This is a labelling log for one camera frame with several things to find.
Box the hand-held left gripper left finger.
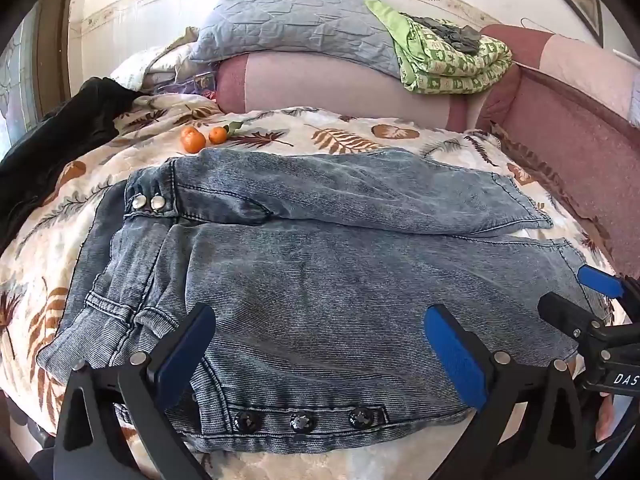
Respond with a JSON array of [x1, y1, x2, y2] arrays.
[[52, 302, 217, 480]]

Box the person's right hand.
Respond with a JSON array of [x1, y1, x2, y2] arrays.
[[554, 359, 623, 443]]

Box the leaf print fleece blanket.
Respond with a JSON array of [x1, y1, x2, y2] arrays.
[[0, 92, 631, 480]]

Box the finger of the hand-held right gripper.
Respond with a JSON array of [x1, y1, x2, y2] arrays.
[[577, 266, 640, 306], [538, 292, 606, 341]]

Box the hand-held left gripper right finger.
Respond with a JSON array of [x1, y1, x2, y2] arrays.
[[424, 304, 588, 480]]

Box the black garment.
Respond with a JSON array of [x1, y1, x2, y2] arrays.
[[0, 76, 143, 256]]

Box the window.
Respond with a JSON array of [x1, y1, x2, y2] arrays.
[[0, 10, 46, 161]]

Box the grey quilted pillow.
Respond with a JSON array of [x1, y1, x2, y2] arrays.
[[189, 0, 401, 81]]

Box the cream crumpled cloth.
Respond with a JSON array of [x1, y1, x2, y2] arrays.
[[110, 27, 221, 96]]

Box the green patterned cloth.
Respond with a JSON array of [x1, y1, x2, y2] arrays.
[[365, 0, 515, 96]]

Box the dark grey crumpled cloth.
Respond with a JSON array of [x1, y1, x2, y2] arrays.
[[407, 15, 483, 55]]

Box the purple packet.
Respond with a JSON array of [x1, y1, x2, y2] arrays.
[[165, 72, 218, 98]]

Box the pink padded bed rail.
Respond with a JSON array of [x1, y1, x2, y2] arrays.
[[475, 24, 640, 281]]

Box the blue denim pants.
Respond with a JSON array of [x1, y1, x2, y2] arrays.
[[36, 149, 623, 456]]

